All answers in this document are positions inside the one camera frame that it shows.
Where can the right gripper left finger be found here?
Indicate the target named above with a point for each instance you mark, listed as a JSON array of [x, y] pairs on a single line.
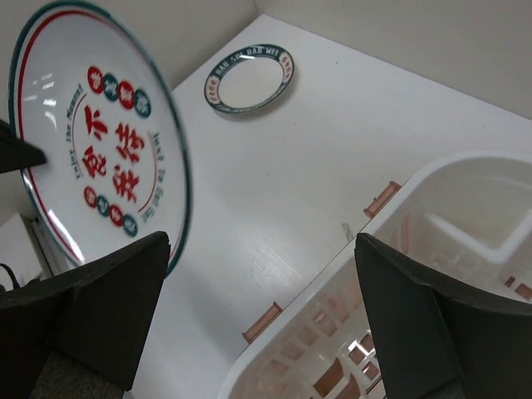
[[81, 334]]

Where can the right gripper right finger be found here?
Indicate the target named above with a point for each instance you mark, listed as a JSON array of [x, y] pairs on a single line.
[[437, 337]]

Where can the red green character plate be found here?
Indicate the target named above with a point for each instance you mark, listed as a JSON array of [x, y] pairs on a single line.
[[85, 92]]

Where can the white pink dish rack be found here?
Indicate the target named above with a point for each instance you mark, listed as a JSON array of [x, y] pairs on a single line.
[[467, 216]]

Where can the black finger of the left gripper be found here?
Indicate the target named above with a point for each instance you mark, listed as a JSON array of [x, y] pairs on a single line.
[[16, 154]]

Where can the green rimmed white plate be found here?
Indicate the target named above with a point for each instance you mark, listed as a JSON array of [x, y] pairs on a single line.
[[249, 79]]

